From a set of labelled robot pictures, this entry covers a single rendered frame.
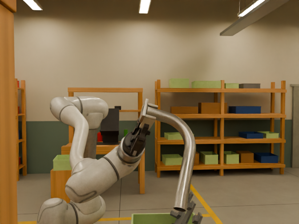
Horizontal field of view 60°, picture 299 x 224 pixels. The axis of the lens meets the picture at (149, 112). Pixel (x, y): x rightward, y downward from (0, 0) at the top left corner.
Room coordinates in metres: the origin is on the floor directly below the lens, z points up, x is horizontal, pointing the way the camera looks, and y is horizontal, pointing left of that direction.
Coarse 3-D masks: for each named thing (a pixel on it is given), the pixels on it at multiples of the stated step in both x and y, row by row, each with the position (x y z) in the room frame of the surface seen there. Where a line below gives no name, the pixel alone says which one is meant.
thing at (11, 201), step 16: (0, 16) 0.42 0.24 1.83; (0, 32) 0.42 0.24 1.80; (0, 48) 0.42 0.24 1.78; (0, 64) 0.42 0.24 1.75; (0, 80) 0.42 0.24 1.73; (0, 96) 0.41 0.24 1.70; (0, 112) 0.41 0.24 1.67; (0, 128) 0.41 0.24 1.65; (0, 144) 0.41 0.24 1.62; (0, 160) 0.41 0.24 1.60; (0, 176) 0.41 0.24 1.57; (16, 176) 0.47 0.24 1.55; (0, 192) 0.41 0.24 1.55; (16, 192) 0.47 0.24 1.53; (0, 208) 0.41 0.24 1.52; (16, 208) 0.46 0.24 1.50
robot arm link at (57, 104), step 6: (60, 96) 1.38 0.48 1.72; (54, 102) 1.32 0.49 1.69; (60, 102) 1.30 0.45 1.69; (66, 102) 1.30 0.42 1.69; (72, 102) 1.33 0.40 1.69; (78, 102) 1.36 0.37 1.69; (54, 108) 1.30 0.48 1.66; (60, 108) 1.27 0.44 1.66; (78, 108) 1.35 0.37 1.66; (54, 114) 1.30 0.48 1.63; (60, 120) 1.29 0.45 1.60
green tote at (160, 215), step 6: (132, 216) 1.63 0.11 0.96; (138, 216) 1.67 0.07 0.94; (144, 216) 1.67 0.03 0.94; (150, 216) 1.67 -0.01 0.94; (156, 216) 1.67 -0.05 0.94; (162, 216) 1.67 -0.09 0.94; (168, 216) 1.68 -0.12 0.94; (192, 216) 1.68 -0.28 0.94; (132, 222) 1.55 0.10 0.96; (138, 222) 1.67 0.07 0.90; (144, 222) 1.67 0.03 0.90; (150, 222) 1.67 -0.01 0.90; (156, 222) 1.67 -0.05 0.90; (162, 222) 1.67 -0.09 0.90; (168, 222) 1.68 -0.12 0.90
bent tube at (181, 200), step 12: (144, 108) 0.68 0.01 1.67; (168, 120) 0.69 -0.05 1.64; (180, 120) 0.69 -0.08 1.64; (180, 132) 0.69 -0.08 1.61; (192, 144) 0.66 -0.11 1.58; (192, 156) 0.65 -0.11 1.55; (192, 168) 0.63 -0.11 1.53; (180, 180) 0.61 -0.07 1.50; (180, 192) 0.59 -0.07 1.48; (180, 204) 0.57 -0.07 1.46
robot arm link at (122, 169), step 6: (114, 150) 0.93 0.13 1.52; (108, 156) 0.92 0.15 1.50; (114, 156) 0.91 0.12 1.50; (114, 162) 0.90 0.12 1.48; (120, 162) 0.91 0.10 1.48; (138, 162) 0.94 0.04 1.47; (114, 168) 0.89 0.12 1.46; (120, 168) 0.90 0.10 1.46; (126, 168) 0.91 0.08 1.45; (132, 168) 0.93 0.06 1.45; (120, 174) 0.91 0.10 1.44; (126, 174) 0.94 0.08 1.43
